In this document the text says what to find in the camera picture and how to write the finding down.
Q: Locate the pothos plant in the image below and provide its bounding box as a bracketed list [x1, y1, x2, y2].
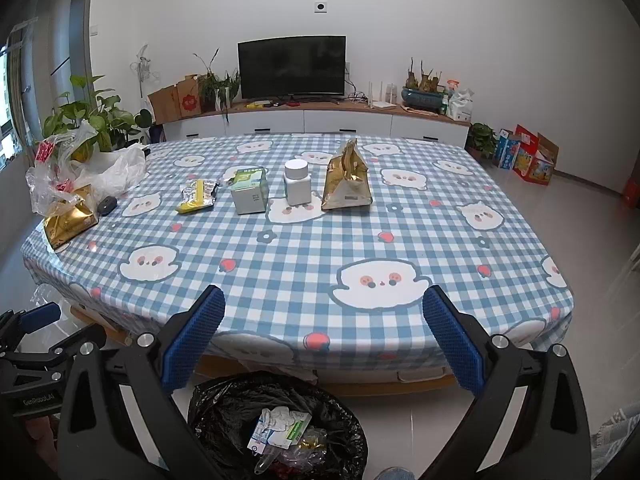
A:
[42, 75, 153, 161]

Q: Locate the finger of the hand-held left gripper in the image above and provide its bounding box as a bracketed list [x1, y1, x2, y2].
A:
[0, 301, 62, 348]
[0, 324, 107, 367]

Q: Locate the red colourful open box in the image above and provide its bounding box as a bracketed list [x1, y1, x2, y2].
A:
[512, 125, 560, 186]

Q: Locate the brown cardboard box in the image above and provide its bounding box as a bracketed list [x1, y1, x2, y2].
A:
[147, 86, 181, 126]

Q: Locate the small green floor plant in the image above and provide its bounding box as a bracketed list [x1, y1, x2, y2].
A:
[465, 122, 498, 160]

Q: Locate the brown bag with red flower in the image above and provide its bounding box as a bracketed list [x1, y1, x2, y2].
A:
[175, 75, 203, 118]

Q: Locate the white wire ornament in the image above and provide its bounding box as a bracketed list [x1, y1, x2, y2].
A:
[130, 44, 156, 97]

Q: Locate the tall gold foil bag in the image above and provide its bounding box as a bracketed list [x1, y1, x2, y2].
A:
[320, 138, 373, 211]

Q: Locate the tall green potted plant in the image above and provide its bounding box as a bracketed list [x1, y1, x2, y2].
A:
[192, 49, 242, 123]

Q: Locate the blue checked tablecloth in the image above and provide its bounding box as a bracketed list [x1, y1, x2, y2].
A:
[20, 132, 575, 368]

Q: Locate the clear crumpled plastic wrapper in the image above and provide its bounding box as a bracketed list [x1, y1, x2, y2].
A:
[255, 430, 341, 480]

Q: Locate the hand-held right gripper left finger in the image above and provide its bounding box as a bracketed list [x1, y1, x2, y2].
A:
[57, 285, 236, 480]

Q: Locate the white plastic bottle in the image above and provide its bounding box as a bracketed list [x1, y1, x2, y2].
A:
[283, 158, 312, 206]

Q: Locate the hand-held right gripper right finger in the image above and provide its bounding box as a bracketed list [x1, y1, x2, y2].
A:
[421, 285, 593, 480]

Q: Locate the white plastic bag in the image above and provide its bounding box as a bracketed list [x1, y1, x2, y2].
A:
[75, 142, 147, 196]

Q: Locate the black television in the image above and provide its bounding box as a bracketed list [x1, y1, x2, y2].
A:
[237, 35, 347, 102]

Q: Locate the blue printed carton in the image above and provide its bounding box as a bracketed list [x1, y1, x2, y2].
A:
[492, 129, 522, 170]

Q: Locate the white box green label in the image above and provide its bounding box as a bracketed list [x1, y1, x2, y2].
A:
[272, 412, 313, 451]

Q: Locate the squat gold foil bag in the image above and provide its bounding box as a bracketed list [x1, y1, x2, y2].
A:
[42, 185, 100, 252]

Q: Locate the white table with wooden edge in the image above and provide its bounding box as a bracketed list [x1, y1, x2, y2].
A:
[65, 302, 571, 397]

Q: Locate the clear plastic bag red print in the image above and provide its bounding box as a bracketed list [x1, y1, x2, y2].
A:
[26, 122, 98, 216]

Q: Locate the yellow silver wrapper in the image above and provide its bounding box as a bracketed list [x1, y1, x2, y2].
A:
[176, 178, 221, 215]

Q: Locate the white router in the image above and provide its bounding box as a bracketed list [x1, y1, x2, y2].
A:
[368, 80, 396, 110]

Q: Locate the green spray bottle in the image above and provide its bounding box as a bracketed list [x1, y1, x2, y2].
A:
[440, 78, 458, 116]

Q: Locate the small white green box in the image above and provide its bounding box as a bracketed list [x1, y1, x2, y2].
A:
[230, 166, 271, 215]

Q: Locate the grey patterned cloth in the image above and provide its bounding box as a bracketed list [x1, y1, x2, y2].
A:
[590, 417, 640, 480]

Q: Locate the trash bin with black bag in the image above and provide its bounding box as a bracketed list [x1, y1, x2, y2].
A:
[187, 370, 369, 480]

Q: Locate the white sack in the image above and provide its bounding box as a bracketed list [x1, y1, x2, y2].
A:
[446, 87, 474, 122]

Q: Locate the blue planter with bulbs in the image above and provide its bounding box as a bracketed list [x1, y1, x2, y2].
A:
[400, 57, 448, 113]

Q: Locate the white cabinet with wooden top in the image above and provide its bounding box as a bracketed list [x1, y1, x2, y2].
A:
[162, 97, 472, 147]

